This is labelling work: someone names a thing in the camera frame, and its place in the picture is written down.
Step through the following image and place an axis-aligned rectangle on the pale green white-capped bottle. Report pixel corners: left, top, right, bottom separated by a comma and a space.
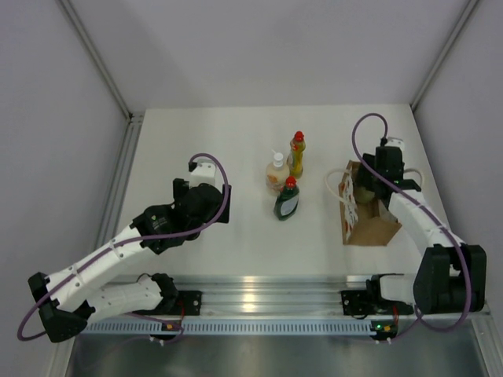
354, 186, 376, 205

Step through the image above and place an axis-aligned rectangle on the yellow bottle red cap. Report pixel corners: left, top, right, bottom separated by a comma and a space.
287, 130, 306, 179

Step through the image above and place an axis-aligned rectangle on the cream pump lotion bottle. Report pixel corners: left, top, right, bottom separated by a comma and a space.
266, 151, 290, 196

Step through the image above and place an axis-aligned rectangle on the green bottle red label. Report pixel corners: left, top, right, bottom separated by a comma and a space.
274, 176, 299, 221

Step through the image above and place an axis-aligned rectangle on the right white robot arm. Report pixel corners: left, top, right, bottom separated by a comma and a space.
356, 138, 486, 314

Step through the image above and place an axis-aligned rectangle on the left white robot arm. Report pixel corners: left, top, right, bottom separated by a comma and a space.
28, 178, 232, 343

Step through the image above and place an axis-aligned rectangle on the watermelon print canvas bag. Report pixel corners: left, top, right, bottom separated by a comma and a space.
324, 161, 402, 247

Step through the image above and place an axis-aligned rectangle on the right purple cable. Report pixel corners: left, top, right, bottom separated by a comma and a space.
351, 112, 472, 346

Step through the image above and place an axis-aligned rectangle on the purple cable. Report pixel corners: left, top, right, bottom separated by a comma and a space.
351, 112, 472, 346
15, 153, 231, 346

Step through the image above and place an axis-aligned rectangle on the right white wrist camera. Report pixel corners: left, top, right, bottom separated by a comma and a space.
380, 137, 405, 152

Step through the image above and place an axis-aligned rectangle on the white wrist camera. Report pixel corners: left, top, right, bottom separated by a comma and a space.
380, 137, 405, 152
189, 161, 216, 188

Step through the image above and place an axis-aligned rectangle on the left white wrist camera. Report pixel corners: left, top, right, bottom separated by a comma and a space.
189, 161, 216, 188

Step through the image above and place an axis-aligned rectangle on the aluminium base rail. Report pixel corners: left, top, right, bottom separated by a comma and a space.
94, 274, 490, 317

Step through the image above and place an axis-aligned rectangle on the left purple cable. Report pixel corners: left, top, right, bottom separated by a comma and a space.
15, 153, 231, 346

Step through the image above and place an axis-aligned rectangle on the white slotted cable duct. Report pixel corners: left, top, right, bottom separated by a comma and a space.
83, 318, 384, 336

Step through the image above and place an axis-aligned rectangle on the right aluminium corner post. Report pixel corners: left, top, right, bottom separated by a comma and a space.
409, 0, 482, 113

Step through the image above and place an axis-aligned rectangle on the aluminium corner post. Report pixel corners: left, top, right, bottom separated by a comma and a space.
56, 0, 132, 120
409, 0, 482, 113

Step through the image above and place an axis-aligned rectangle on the left aluminium corner post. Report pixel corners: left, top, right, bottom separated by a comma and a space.
56, 0, 132, 120

